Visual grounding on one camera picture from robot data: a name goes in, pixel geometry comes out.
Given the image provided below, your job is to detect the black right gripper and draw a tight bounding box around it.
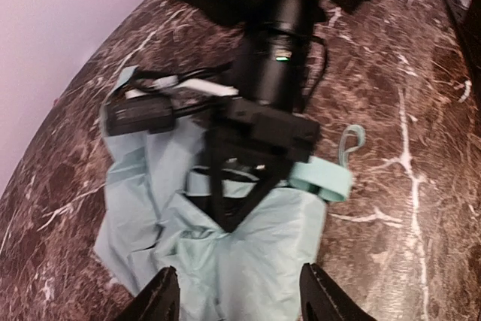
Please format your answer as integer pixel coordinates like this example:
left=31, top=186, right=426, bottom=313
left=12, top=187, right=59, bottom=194
left=205, top=98, right=321, bottom=232

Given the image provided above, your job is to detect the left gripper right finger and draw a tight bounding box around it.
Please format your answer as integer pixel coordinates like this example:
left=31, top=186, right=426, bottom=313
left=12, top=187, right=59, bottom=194
left=299, top=263, right=372, bottom=321

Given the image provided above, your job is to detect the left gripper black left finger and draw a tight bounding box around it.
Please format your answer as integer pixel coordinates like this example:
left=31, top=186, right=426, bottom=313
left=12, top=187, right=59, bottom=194
left=114, top=266, right=180, bottom=321

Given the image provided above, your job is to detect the black and mint umbrella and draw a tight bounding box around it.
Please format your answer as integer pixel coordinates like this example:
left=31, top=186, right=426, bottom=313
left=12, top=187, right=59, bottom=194
left=94, top=66, right=352, bottom=320

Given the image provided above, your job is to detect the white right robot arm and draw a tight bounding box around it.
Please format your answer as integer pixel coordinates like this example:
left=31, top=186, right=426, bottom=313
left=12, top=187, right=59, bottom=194
left=181, top=0, right=367, bottom=232

